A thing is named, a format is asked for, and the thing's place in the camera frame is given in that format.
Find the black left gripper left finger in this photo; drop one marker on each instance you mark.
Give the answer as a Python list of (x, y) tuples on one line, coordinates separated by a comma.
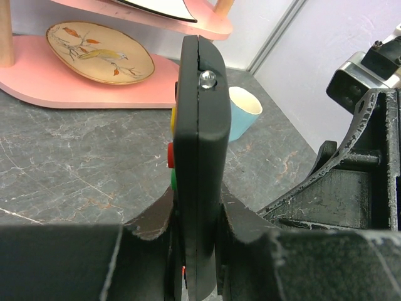
[(138, 260)]

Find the white square plate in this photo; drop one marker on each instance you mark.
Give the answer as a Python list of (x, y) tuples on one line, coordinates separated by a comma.
[(159, 7)]

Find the light blue mug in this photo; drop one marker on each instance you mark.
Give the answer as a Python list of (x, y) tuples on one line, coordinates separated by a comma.
[(245, 109)]

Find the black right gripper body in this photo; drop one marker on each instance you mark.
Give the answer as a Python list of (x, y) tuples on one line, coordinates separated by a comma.
[(362, 189)]

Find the black remote control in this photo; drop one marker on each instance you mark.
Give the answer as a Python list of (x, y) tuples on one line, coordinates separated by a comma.
[(201, 134)]

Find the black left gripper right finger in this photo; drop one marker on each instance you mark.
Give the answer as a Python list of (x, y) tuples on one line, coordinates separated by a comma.
[(258, 261)]

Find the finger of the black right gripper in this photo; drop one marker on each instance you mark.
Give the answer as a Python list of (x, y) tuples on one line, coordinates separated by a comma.
[(321, 166)]

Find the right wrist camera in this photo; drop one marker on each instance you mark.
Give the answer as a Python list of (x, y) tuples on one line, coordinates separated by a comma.
[(379, 67)]

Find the pink three-tier shelf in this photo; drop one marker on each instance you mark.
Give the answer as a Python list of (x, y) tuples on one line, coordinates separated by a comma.
[(32, 73)]

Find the beige bird-painted bowl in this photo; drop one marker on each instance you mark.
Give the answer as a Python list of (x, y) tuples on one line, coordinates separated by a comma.
[(100, 53)]

